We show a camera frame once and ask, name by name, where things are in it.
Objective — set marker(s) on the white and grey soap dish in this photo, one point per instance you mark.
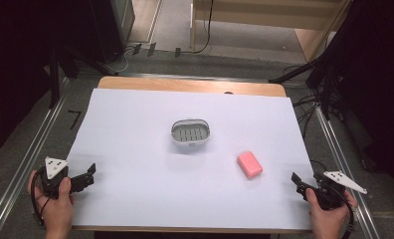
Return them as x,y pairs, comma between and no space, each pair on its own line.
190,132

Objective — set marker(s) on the person's right hand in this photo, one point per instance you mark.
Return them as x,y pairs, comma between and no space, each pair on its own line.
327,219

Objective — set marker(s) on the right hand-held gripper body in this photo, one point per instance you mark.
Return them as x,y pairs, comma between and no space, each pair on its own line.
332,192

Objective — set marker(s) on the black stand leg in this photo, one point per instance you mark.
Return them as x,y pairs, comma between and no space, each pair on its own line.
294,73

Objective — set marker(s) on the wooden table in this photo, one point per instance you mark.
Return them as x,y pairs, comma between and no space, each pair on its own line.
191,85

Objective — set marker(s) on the white paper sheet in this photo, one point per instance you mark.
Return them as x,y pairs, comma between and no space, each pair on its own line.
145,186

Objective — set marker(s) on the pink soap bar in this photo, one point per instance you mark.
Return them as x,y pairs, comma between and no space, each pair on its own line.
249,164

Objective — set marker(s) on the black curtain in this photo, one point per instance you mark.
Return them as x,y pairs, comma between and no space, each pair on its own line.
377,83
19,49

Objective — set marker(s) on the person's left hand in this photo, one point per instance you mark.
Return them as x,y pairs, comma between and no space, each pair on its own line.
57,212

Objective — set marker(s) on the metal floor rail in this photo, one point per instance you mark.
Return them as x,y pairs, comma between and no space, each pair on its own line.
344,172
22,166

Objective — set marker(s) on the light wooden shelf unit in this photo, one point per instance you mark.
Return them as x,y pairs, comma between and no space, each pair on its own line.
268,16

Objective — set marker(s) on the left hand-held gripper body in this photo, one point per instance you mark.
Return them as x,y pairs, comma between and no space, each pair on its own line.
55,182

